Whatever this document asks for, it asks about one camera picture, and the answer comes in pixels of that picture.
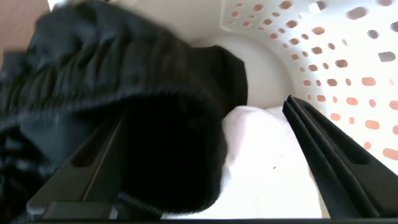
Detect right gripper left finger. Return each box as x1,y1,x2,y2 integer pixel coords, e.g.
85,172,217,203
26,107,130,220

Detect white garment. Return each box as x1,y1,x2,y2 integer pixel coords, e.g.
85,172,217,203
161,105,330,220

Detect black garment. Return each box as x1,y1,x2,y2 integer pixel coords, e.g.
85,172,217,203
0,0,249,224

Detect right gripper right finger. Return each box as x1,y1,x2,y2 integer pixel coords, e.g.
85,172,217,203
282,95,398,218

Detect white laundry basket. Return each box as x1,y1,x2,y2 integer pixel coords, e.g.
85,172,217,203
46,0,398,175

